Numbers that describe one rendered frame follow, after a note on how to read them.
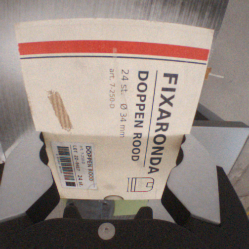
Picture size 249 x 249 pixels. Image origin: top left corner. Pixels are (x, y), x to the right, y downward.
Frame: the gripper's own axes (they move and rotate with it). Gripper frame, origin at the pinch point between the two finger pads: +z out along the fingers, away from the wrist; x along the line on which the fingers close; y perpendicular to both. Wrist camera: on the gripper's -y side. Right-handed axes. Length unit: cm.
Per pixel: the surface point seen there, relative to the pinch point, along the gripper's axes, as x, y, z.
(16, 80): -21.5, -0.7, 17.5
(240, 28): 92, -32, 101
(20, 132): -24.1, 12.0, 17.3
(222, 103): 95, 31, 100
